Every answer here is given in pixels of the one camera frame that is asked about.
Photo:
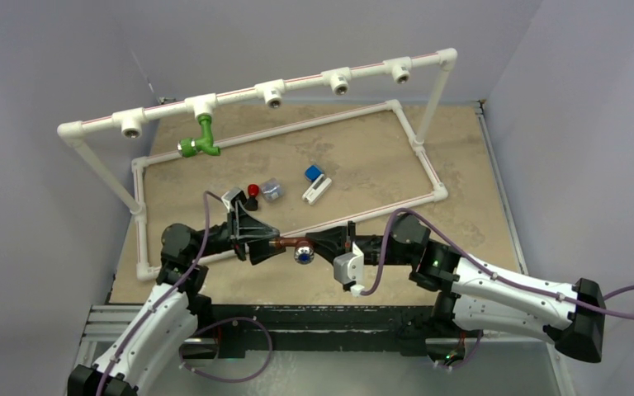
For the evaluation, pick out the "white PVC pipe frame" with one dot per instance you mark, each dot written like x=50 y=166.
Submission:
x=130 y=123

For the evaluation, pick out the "aluminium frame rail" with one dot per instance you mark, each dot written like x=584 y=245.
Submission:
x=125 y=322

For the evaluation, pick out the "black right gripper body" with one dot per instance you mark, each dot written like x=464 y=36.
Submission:
x=345 y=240

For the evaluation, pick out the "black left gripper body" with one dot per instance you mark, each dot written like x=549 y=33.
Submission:
x=234 y=227

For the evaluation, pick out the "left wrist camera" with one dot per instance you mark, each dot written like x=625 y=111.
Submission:
x=231 y=197

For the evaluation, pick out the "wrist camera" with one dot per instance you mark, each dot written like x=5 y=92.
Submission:
x=231 y=197
x=348 y=270

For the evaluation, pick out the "red and black faucet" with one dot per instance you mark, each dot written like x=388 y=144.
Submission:
x=251 y=203

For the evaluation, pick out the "blue and white faucet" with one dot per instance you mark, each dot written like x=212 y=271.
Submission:
x=319 y=184

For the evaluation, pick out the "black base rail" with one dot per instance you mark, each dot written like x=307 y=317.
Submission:
x=233 y=330

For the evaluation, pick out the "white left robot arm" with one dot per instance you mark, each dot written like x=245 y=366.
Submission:
x=182 y=276

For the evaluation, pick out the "brown copper faucet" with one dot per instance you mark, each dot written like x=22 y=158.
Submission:
x=304 y=250

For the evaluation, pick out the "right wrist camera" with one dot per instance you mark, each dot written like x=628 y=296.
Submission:
x=348 y=270

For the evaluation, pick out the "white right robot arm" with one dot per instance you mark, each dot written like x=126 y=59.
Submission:
x=473 y=295

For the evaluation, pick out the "green faucet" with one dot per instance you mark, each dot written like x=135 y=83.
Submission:
x=190 y=147

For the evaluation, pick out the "clear grey faucet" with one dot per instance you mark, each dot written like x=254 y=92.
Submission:
x=271 y=190

